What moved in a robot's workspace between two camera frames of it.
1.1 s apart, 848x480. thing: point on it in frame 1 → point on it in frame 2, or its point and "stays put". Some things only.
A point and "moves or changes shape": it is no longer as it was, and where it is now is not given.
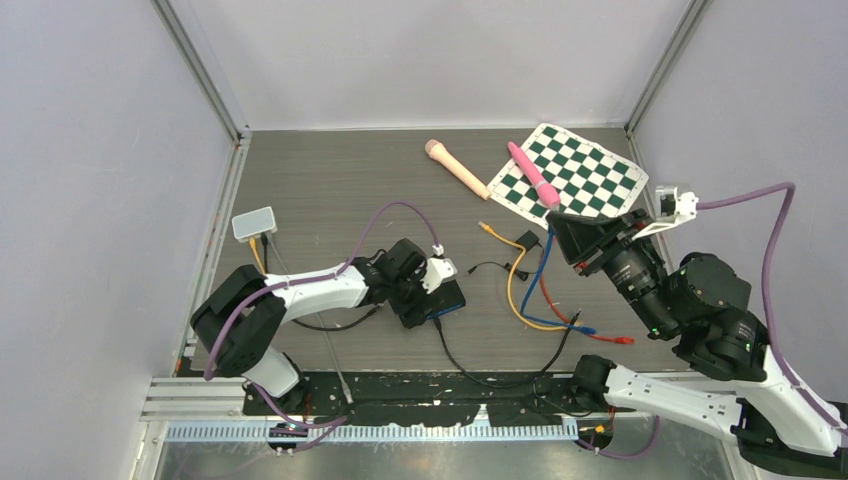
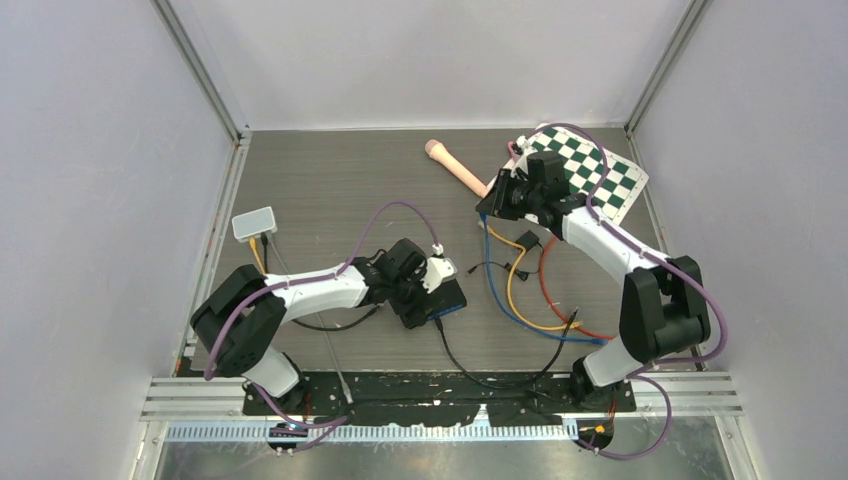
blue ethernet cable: x=526 y=301 moves or changes shape
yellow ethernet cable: x=511 y=272 stays put
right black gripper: x=584 y=240 → x=495 y=204
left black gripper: x=414 y=313 stays put
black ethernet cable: x=512 y=383 stays put
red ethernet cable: x=616 y=340 stays put
